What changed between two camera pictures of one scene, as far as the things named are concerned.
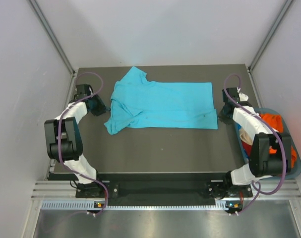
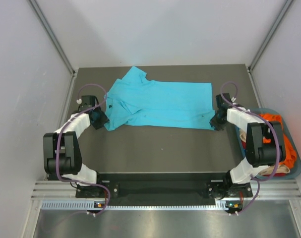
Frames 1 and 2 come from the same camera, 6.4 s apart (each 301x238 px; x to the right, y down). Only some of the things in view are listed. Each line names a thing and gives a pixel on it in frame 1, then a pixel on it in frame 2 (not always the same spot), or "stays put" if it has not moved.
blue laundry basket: (298, 166) stays put
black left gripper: (101, 108) → (103, 118)
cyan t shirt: (141, 103) stays put
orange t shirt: (276, 122) stays put
